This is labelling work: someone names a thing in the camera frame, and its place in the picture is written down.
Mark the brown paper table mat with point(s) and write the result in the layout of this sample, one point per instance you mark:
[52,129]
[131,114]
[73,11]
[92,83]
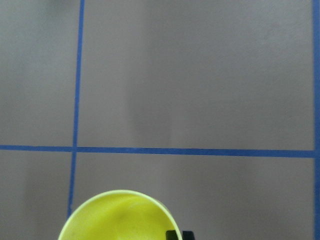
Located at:
[210,106]

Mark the yellow cup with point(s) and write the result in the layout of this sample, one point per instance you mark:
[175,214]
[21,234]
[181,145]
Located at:
[120,215]

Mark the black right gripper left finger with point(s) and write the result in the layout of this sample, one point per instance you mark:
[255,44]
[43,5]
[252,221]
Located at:
[171,235]

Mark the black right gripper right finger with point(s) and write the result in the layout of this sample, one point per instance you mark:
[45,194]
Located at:
[188,235]

